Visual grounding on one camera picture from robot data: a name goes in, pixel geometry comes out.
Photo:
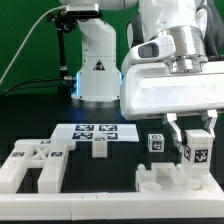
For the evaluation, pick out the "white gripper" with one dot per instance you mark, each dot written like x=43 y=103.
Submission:
x=149 y=91

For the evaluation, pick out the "white chair seat plate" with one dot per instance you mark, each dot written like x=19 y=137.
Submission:
x=165 y=177

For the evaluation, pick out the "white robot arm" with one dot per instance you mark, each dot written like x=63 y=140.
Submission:
x=172 y=68

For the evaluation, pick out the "white base tag plate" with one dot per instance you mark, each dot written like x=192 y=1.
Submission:
x=87 y=132

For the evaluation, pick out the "white U-shaped obstacle frame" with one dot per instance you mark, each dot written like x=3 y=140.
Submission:
x=205 y=203

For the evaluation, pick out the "white chair back frame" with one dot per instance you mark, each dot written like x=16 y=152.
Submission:
x=48 y=155

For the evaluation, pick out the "grey camera on stand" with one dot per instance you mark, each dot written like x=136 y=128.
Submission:
x=83 y=11

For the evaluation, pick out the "black camera stand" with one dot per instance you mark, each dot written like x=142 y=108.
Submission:
x=64 y=23

